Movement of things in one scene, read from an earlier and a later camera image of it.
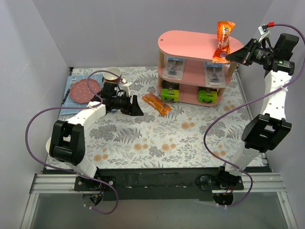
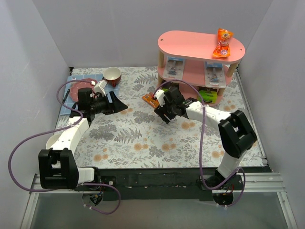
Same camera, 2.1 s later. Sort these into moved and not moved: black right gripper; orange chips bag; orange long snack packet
Moved: black right gripper; orange chips bag
Not moved: orange long snack packet
